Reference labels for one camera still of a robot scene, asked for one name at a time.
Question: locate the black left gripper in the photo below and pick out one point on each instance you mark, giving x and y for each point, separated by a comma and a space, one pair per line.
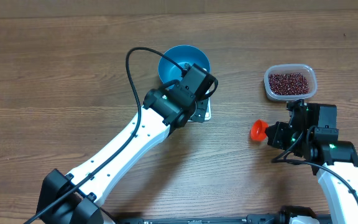
199, 115

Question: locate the blue plastic bowl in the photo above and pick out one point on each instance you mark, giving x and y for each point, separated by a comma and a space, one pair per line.
181, 54

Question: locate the red measuring scoop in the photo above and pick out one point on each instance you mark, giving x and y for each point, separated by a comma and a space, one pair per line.
257, 132

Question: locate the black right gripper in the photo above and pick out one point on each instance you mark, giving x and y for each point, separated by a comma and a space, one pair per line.
276, 135

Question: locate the red beans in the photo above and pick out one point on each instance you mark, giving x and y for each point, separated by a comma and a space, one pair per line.
288, 83

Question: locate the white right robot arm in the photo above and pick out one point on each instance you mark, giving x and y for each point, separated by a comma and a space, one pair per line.
311, 138

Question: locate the clear plastic food container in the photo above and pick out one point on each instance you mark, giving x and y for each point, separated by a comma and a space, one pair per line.
306, 70

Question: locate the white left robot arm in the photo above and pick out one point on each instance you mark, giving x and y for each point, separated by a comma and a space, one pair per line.
78, 196

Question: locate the white digital kitchen scale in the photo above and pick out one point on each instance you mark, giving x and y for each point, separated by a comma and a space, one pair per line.
208, 113

